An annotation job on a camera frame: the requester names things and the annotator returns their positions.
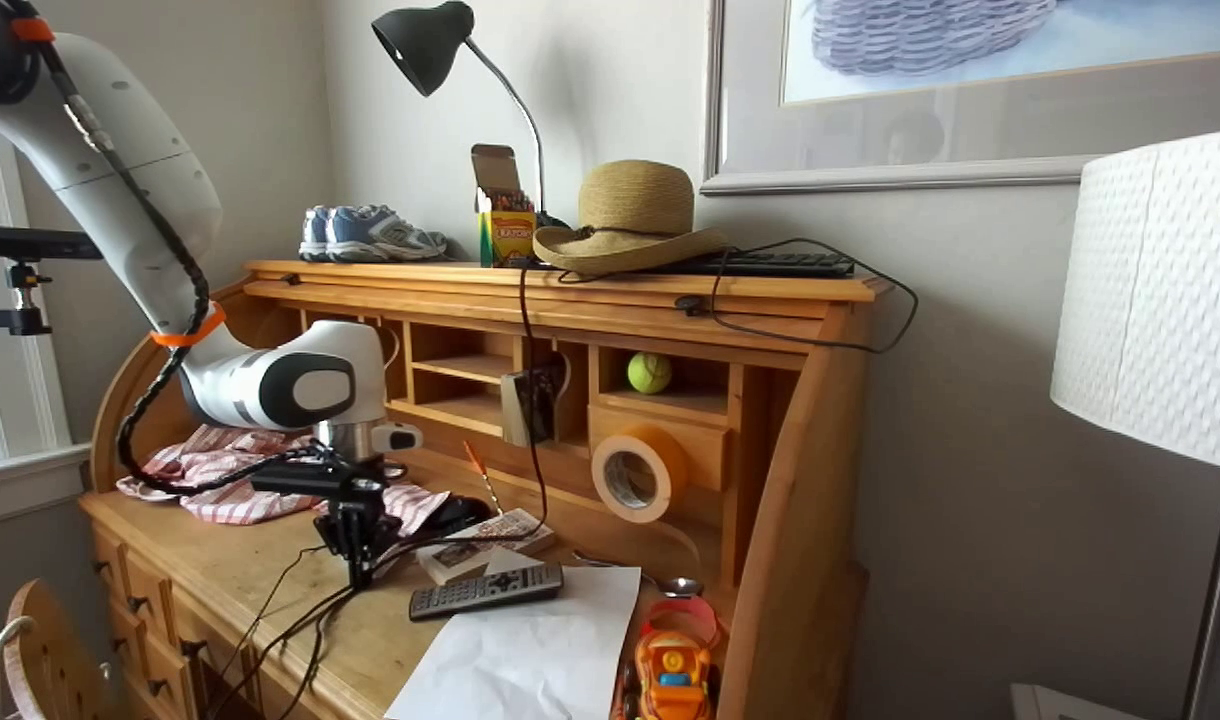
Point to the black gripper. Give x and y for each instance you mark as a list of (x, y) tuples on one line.
[(352, 517)]

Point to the tan straw hat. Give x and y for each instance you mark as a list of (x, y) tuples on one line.
[(635, 200)]

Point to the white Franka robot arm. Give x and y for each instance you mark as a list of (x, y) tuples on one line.
[(102, 145)]

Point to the wooden roll-top desk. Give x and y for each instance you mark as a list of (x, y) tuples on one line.
[(794, 535)]

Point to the black gooseneck desk lamp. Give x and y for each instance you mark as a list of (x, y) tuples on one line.
[(428, 47)]

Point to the black remote control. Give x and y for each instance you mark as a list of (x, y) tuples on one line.
[(489, 591)]

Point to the orange pen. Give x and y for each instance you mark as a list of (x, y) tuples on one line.
[(473, 470)]

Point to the red white striped cloth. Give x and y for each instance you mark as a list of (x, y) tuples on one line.
[(211, 462)]

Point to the white paper sheet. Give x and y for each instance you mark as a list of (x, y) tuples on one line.
[(540, 663)]

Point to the wooden chair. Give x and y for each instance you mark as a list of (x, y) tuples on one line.
[(69, 665)]

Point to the blue white sneaker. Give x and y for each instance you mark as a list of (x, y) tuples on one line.
[(383, 237), (312, 233)]

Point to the tan masking tape roll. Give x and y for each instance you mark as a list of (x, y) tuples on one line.
[(673, 464)]

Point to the yellow tennis ball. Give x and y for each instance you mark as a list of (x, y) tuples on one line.
[(650, 374)]

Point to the yellow green cardboard box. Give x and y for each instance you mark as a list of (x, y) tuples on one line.
[(509, 237)]

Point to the flat black keyboard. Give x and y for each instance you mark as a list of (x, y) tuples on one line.
[(780, 264)]

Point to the floor lamp white shade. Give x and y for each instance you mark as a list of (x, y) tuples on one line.
[(1154, 293)]

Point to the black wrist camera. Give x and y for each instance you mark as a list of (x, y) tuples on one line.
[(302, 478)]

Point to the white window frame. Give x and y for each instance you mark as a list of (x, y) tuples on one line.
[(21, 474)]

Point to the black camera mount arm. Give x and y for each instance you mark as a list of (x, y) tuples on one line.
[(32, 240)]

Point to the framed wall picture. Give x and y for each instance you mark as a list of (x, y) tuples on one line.
[(902, 135)]

